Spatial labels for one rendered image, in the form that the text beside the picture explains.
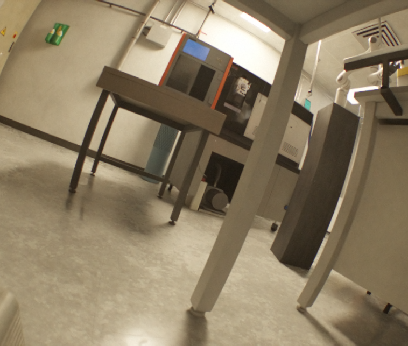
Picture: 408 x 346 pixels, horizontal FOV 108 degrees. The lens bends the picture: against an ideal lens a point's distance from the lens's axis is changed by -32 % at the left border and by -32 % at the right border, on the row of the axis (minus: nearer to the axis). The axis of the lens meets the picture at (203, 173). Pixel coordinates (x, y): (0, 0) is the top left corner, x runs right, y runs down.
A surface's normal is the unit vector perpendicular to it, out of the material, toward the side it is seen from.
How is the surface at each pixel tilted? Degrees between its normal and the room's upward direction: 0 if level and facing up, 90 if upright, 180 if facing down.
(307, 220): 90
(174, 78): 90
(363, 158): 90
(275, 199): 90
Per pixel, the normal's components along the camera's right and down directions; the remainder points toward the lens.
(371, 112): -0.88, -0.33
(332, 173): -0.03, 0.01
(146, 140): 0.31, 0.14
